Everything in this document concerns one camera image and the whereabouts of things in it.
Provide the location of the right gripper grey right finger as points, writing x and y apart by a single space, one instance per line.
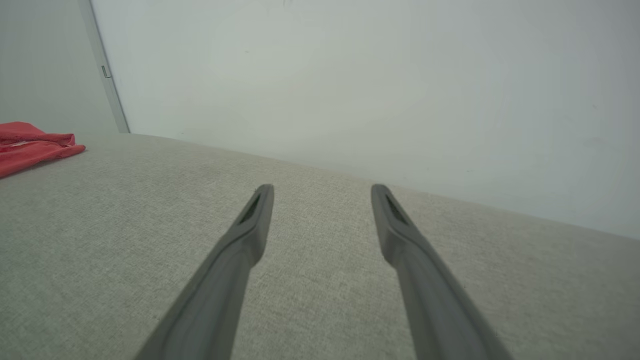
435 300

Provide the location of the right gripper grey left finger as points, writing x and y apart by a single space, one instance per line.
220 290

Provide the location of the red garment with white stripes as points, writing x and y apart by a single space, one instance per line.
30 147

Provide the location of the grey wall trim strip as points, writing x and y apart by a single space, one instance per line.
107 80

